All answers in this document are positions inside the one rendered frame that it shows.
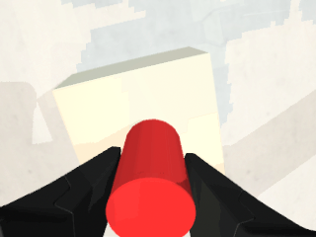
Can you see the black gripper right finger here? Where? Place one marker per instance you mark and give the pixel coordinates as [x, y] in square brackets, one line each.
[226, 210]

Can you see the red cylinder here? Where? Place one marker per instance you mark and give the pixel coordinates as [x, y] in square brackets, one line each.
[151, 195]

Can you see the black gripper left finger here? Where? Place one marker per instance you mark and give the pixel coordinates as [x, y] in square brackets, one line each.
[72, 206]

